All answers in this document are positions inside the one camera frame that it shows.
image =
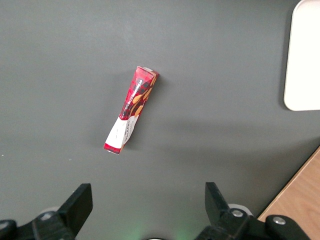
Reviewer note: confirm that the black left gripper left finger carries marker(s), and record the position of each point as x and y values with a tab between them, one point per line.
75	210

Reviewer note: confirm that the cream plastic tray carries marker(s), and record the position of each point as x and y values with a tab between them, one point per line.
303	57

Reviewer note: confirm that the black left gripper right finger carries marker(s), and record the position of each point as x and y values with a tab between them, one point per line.
217	207

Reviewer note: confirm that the light wooden board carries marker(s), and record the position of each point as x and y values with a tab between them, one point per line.
300	195

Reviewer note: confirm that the red tartan shortbread cookie box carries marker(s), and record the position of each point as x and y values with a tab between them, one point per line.
132	107

